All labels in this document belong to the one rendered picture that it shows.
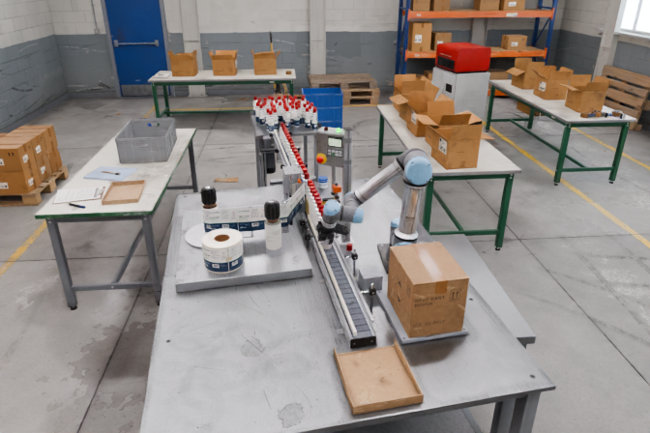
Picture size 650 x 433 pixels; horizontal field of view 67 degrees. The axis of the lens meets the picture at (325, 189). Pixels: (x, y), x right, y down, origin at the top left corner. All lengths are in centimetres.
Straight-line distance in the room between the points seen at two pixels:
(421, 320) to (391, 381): 29
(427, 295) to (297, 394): 63
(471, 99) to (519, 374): 624
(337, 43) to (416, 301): 834
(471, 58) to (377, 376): 638
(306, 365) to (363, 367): 22
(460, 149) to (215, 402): 284
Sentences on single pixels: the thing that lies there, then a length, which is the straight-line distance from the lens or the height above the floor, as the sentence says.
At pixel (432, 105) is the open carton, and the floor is 111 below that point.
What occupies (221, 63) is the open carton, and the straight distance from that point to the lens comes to 793.
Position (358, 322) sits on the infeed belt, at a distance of 217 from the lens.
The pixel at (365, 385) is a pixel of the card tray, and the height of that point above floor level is 83.
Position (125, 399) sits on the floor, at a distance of 327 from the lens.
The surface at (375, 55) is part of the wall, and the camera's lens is 1019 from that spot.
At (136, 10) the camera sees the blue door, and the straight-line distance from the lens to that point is 1023.
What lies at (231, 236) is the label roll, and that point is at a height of 102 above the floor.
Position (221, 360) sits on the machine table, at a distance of 211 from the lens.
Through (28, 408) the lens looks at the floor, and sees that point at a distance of 346.
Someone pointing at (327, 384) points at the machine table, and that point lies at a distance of 198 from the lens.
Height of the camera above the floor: 225
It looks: 24 degrees down
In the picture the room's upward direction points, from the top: straight up
